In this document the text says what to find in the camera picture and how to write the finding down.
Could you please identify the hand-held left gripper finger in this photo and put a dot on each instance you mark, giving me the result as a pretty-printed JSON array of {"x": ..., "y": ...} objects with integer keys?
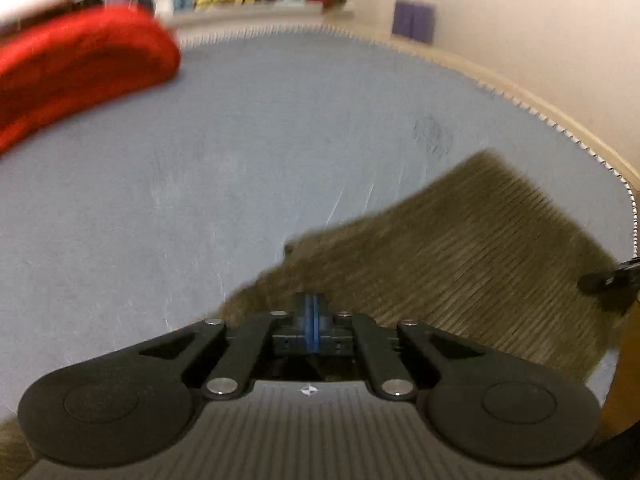
[
  {"x": 307, "y": 320},
  {"x": 318, "y": 320}
]

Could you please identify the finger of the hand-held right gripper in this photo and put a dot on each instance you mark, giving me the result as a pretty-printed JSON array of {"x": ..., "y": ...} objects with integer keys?
[{"x": 612, "y": 277}]

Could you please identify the purple box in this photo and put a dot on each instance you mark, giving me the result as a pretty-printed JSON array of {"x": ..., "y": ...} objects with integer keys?
[{"x": 412, "y": 20}]

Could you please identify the red folded blanket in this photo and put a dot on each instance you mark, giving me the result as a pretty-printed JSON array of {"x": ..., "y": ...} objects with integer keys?
[{"x": 75, "y": 70}]

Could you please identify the white window sill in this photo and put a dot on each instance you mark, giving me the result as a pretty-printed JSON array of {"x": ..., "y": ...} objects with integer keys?
[{"x": 250, "y": 14}]

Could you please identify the grey quilted mattress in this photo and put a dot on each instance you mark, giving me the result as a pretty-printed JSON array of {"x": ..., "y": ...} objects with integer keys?
[{"x": 250, "y": 135}]

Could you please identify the olive brown ribbed cloth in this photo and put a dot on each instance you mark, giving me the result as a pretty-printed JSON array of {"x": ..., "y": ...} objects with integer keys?
[{"x": 620, "y": 400}]

